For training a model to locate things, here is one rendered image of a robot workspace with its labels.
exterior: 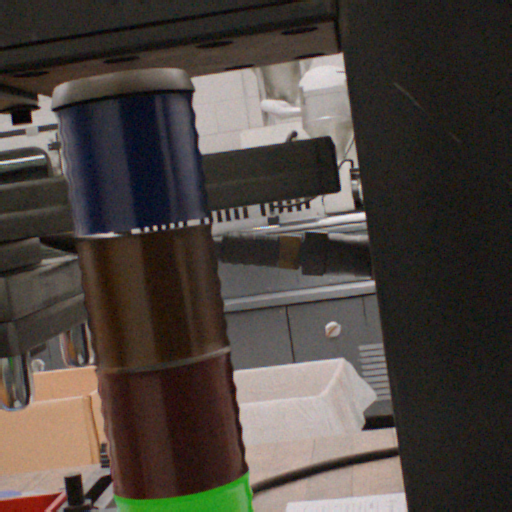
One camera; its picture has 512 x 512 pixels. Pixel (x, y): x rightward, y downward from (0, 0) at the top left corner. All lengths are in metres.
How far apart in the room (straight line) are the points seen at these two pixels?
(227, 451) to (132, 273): 0.05
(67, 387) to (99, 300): 3.15
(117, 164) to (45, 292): 0.27
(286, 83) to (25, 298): 5.21
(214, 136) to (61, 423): 4.36
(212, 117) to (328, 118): 1.90
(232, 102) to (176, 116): 6.73
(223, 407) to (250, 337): 4.81
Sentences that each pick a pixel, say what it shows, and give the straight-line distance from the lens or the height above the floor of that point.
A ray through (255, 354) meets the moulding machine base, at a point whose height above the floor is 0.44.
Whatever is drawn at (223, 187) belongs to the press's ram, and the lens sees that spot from 0.51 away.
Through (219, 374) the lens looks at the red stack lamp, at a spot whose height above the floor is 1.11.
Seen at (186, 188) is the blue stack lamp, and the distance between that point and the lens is 0.29.
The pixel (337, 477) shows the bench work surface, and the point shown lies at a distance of 1.01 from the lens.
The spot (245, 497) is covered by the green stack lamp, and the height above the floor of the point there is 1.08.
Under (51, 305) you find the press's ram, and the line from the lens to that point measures 0.56.
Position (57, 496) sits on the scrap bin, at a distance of 0.86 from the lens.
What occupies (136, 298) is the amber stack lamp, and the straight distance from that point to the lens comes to 0.28.
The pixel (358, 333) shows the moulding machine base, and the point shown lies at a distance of 5.04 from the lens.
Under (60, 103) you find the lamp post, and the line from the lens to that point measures 0.29.
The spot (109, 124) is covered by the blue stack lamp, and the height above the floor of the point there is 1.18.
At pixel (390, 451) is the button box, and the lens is 1.05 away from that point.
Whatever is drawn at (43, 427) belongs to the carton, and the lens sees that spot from 2.89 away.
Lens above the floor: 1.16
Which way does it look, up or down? 3 degrees down
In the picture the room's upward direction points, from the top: 8 degrees counter-clockwise
